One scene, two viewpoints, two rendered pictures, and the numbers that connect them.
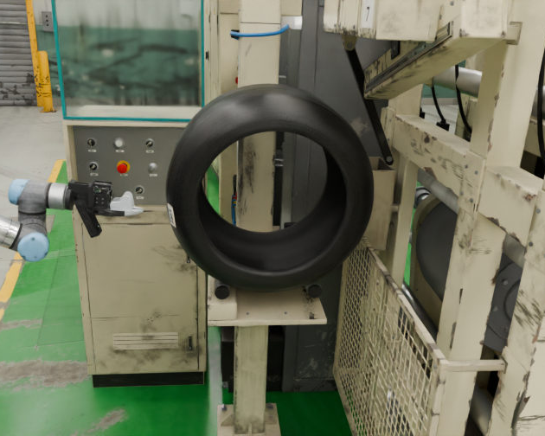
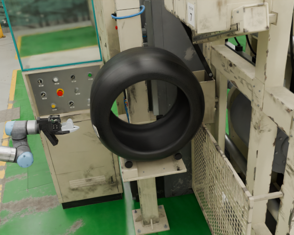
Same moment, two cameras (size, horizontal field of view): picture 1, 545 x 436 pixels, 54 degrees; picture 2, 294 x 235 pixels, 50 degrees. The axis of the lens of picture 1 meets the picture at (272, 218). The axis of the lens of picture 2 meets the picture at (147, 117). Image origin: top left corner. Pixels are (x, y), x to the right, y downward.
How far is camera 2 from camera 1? 0.27 m
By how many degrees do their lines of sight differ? 8
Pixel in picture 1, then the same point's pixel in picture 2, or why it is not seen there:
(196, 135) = (103, 87)
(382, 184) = (208, 88)
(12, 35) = not seen: outside the picture
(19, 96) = not seen: outside the picture
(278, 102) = (146, 63)
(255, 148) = not seen: hidden behind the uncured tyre
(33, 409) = (33, 226)
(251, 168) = (133, 89)
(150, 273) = (85, 147)
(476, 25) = (252, 24)
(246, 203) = (134, 108)
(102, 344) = (64, 187)
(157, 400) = (98, 211)
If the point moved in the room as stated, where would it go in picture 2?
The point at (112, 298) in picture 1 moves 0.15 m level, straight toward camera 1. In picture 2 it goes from (65, 162) to (68, 173)
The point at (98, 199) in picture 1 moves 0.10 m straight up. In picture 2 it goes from (54, 126) to (49, 109)
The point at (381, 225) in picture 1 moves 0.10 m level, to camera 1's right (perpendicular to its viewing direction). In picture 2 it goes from (209, 110) to (225, 108)
